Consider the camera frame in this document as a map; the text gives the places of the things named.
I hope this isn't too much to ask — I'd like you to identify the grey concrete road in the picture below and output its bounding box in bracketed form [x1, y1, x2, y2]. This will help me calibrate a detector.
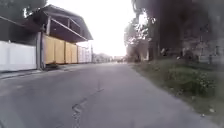
[0, 61, 221, 128]

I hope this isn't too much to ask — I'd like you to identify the yellow panel gate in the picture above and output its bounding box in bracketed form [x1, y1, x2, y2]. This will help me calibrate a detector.
[43, 34, 79, 65]

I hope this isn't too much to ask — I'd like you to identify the row of trees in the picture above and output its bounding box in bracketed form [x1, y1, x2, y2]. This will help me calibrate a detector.
[123, 0, 224, 64]

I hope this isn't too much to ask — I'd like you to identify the building with pitched roof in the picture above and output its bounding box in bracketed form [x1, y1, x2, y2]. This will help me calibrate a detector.
[0, 3, 94, 64]

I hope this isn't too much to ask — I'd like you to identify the grass verge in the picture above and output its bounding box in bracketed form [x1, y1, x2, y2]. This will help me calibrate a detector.
[129, 59, 224, 125]

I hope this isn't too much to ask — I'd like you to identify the tree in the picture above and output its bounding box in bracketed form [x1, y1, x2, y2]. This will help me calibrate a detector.
[0, 0, 48, 20]

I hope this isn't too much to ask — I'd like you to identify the white fence wall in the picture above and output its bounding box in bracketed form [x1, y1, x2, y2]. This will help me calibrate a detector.
[76, 41, 94, 64]

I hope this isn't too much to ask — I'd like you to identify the grey wall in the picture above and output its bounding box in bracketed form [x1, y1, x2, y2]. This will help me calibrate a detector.
[181, 33, 224, 65]

